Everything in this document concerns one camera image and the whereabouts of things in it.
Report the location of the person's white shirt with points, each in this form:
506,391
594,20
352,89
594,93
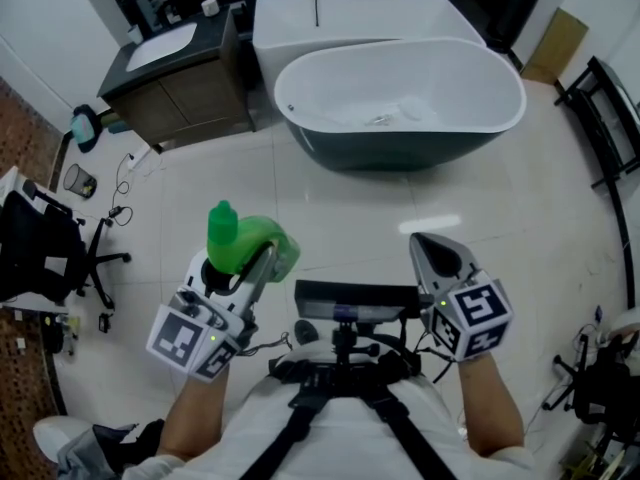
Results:
350,443

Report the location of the person's left black shoe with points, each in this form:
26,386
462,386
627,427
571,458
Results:
306,332

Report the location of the grey tumbler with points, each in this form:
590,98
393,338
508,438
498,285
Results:
135,35

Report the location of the white round chair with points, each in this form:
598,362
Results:
55,435

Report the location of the green rolled mat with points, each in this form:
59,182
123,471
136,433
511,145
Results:
111,117

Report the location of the brown cardboard sheet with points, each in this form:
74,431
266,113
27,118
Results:
555,48

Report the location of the clear plastic container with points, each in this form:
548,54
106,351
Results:
381,120

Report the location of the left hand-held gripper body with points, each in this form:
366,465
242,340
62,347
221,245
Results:
185,338

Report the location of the wooden vanity cabinet with sink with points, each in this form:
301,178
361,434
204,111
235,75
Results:
190,98

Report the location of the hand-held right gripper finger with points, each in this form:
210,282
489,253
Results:
470,263
420,273

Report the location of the black power adapter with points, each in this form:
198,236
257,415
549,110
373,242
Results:
105,322

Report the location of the grey jacket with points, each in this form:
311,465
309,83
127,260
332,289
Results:
80,458

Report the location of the person's left forearm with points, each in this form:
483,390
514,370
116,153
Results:
195,418

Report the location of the black metal rack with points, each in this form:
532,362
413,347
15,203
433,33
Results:
605,113

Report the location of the black chest monitor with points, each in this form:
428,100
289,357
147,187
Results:
350,300

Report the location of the black door frame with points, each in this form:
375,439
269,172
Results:
520,8

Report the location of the black monitor mount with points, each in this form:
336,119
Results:
345,340

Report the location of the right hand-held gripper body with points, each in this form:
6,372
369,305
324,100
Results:
475,318

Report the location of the black chest harness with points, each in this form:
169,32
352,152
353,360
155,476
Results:
300,428

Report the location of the white power strip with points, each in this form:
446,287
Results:
140,158

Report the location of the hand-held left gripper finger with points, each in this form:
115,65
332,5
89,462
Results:
257,283
197,275

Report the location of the teal and black bag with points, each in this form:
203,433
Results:
85,128

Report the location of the small blue device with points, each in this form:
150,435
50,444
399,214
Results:
599,314

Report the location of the green plastic bottle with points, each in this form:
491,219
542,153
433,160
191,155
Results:
225,238

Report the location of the white cup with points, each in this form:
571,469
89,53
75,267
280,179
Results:
210,7

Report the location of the teal rolled mat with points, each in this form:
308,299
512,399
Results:
117,127

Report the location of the person's right forearm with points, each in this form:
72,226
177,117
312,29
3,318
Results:
487,408

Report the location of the white rectangular bathtub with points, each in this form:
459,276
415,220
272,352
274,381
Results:
375,13

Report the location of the dark green oval bathtub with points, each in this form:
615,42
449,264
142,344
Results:
390,153

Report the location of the black office chair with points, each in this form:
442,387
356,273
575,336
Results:
600,383
40,243

